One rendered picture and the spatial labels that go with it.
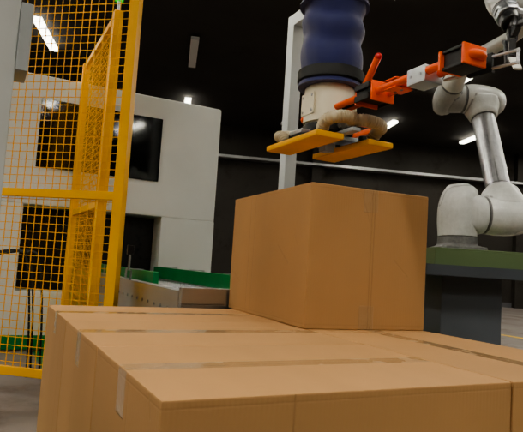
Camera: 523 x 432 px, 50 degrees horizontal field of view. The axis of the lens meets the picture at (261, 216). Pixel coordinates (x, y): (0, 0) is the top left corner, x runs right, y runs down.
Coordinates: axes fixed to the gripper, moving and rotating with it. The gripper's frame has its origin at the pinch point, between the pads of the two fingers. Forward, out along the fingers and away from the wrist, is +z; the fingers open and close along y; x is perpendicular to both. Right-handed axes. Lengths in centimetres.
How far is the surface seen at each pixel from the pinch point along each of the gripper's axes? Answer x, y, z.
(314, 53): -72, -3, 7
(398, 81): -52, 11, 38
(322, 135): -70, -11, 38
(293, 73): -42, -228, -300
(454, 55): -45, 27, 49
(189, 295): -108, -72, 59
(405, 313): -43, -39, 81
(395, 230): -47, -23, 63
